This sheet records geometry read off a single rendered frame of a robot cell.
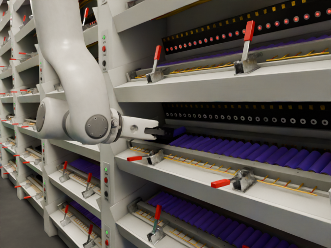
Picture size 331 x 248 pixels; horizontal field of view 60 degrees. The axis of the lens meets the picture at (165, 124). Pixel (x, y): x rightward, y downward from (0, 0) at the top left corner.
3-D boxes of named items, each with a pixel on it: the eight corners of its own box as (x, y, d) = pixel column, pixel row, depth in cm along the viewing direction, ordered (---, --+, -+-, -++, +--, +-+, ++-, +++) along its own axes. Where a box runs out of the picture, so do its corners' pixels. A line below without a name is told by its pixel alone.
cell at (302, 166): (322, 160, 51) (305, 178, 48) (312, 158, 53) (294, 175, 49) (320, 151, 51) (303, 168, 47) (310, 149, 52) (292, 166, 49)
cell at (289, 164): (310, 158, 53) (293, 175, 49) (300, 157, 54) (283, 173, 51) (309, 149, 52) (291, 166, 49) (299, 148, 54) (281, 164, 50)
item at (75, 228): (106, 281, 96) (92, 249, 92) (52, 222, 144) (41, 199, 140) (152, 244, 107) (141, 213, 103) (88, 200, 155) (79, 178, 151)
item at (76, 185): (105, 223, 95) (90, 188, 91) (51, 183, 143) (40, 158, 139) (152, 191, 106) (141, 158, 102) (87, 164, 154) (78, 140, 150)
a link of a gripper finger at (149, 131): (162, 130, 66) (166, 131, 72) (130, 126, 68) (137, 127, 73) (161, 135, 66) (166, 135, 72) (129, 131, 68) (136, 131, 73)
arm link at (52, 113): (113, 107, 61) (95, 106, 69) (50, 96, 53) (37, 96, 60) (107, 146, 61) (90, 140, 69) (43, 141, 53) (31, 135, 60)
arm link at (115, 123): (112, 107, 62) (124, 108, 64) (95, 106, 69) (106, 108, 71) (107, 145, 62) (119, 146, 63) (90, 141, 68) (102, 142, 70)
